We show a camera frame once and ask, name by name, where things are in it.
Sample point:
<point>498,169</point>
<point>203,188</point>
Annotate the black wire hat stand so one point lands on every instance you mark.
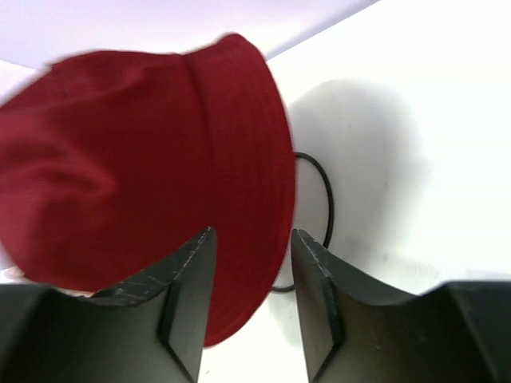
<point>329,194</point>

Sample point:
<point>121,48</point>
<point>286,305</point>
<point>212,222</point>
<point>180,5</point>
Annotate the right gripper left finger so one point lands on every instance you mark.
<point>148,328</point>

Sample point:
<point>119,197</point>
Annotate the red bucket hat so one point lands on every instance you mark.
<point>111,160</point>

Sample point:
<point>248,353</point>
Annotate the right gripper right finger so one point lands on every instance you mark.
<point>358,329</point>

